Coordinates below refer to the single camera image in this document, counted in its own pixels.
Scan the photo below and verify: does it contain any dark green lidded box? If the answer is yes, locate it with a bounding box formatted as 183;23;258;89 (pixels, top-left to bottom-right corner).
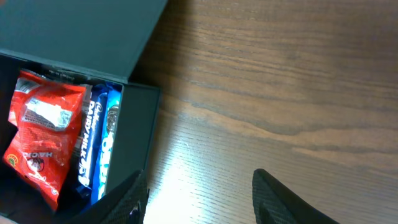
1;0;166;223

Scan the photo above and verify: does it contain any black Haribo candy bag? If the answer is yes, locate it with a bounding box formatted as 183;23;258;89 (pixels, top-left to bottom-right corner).
39;67;89;85

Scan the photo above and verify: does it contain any blue Oreo cookie pack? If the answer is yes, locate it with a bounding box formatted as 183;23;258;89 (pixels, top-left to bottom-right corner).
90;83;121;205

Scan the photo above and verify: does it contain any dark blue Dairy Milk bar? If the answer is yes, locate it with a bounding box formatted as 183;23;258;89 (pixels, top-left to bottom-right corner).
72;84;108;199

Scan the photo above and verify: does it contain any red candy bag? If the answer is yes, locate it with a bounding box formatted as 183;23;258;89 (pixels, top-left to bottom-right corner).
3;71;86;210

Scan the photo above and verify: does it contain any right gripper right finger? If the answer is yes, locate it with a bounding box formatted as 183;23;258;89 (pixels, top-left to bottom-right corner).
252;169;337;224

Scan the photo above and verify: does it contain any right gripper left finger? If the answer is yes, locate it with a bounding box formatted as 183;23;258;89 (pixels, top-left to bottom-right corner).
66;170;149;224

